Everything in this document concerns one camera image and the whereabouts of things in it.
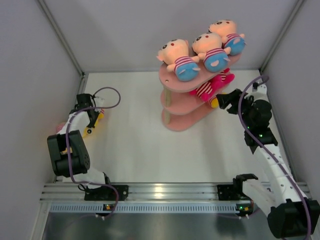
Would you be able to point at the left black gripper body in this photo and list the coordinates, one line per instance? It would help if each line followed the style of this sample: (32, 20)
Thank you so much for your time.
(93, 121)

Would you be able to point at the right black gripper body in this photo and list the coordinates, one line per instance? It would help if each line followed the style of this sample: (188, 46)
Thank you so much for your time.
(246, 103)

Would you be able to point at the yellow plush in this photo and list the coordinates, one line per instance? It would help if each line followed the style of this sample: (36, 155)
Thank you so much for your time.
(213, 102)
(94, 117)

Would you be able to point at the white pink plush glasses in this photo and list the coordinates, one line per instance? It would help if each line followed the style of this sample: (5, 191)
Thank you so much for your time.
(225, 77)

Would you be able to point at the white pink plush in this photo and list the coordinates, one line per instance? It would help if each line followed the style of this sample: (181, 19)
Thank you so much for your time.
(207, 89)

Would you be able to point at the yellow plush corner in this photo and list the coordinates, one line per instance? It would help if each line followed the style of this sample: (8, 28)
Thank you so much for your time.
(61, 129)

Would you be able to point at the large boy plush doll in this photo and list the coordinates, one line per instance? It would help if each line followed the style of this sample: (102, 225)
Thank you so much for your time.
(227, 30)

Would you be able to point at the small boy plush doll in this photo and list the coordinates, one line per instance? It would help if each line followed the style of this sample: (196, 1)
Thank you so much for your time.
(175, 54)

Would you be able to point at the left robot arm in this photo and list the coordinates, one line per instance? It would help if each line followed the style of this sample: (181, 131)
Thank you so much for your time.
(67, 150)

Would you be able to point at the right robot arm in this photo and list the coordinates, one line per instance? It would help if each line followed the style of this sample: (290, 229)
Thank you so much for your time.
(289, 212)

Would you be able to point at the pink three-tier shelf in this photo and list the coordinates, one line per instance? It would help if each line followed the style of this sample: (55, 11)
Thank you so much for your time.
(180, 109)

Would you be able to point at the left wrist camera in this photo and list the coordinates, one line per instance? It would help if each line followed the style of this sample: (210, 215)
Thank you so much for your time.
(99, 101)

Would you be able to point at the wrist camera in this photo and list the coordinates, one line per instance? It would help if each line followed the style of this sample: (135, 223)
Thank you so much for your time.
(99, 101)
(259, 91)

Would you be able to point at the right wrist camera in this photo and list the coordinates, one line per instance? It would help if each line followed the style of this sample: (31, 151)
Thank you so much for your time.
(259, 91)

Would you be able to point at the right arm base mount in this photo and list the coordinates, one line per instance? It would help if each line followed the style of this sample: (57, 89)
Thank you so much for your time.
(234, 191)

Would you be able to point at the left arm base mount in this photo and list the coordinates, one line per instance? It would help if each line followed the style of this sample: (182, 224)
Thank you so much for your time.
(104, 193)

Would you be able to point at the aluminium mounting rail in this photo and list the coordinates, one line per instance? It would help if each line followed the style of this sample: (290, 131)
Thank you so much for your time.
(138, 192)

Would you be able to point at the white slotted cable duct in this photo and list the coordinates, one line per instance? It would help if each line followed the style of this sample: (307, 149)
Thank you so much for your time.
(124, 207)

